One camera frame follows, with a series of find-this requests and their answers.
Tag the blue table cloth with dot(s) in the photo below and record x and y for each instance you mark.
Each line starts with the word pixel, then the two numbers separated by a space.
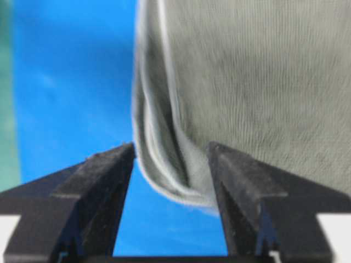
pixel 73 71

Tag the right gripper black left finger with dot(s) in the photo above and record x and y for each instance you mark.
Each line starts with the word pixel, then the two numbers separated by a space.
pixel 72 213

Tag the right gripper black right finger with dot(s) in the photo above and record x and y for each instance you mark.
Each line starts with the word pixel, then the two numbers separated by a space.
pixel 267 212

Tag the grey terry towel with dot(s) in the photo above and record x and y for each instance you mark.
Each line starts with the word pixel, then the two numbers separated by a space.
pixel 268 78

